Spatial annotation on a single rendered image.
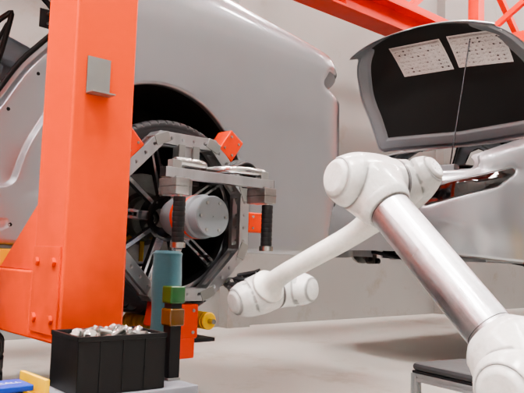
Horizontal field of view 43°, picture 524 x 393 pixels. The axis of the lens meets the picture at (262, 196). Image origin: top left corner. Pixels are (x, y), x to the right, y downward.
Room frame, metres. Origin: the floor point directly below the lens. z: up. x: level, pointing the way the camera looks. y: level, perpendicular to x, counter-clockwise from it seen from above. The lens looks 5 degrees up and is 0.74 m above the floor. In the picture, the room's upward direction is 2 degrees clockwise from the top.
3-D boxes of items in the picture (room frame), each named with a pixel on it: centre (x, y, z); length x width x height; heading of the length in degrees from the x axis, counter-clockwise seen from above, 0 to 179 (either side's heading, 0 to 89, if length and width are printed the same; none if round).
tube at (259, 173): (2.17, 0.11, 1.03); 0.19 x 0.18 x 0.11; 42
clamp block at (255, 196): (2.15, 0.00, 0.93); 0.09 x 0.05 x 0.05; 42
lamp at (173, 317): (1.54, 0.19, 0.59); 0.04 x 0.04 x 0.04; 42
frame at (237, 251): (2.19, 0.27, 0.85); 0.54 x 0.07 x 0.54; 132
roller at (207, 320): (2.35, 0.24, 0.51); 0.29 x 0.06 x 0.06; 42
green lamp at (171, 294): (1.54, 0.19, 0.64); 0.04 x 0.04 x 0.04; 42
